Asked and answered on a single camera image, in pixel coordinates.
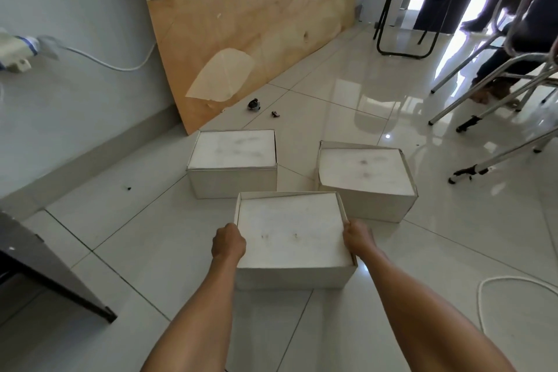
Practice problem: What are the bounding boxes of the person's left hand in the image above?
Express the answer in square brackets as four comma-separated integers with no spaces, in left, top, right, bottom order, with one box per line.
[211,223,247,262]

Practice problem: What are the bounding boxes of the person's left forearm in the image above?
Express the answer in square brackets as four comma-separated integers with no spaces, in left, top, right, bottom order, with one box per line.
[140,253,242,372]

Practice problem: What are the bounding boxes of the white rope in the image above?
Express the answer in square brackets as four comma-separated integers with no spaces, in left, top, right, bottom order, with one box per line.
[477,276,558,335]

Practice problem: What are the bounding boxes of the metal stand leg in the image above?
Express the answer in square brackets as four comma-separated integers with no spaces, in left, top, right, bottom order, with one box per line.
[449,125,558,185]

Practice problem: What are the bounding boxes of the plywood board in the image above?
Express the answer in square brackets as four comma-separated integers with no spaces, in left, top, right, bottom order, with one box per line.
[133,0,361,136]

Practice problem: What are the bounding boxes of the metal chair frame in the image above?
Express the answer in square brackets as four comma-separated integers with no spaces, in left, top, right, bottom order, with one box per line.
[428,0,558,133]

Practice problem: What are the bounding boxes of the black folding chair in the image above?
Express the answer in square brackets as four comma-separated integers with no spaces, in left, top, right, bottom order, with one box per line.
[373,0,450,59]

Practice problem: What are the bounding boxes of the person's right forearm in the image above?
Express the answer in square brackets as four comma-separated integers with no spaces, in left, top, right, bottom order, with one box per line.
[354,248,517,372]

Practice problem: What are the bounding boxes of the dark table leg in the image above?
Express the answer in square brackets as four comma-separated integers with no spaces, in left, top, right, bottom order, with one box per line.
[0,210,118,323]

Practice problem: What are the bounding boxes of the white cardboard box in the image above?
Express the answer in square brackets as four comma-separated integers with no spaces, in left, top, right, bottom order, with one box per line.
[187,129,279,200]
[316,140,419,223]
[234,192,359,291]

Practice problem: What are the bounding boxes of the person's right hand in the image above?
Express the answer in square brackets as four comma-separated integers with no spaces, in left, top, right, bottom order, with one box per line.
[343,219,378,258]

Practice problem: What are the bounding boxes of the white power cable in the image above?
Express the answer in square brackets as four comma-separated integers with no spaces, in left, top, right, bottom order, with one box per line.
[37,38,157,72]

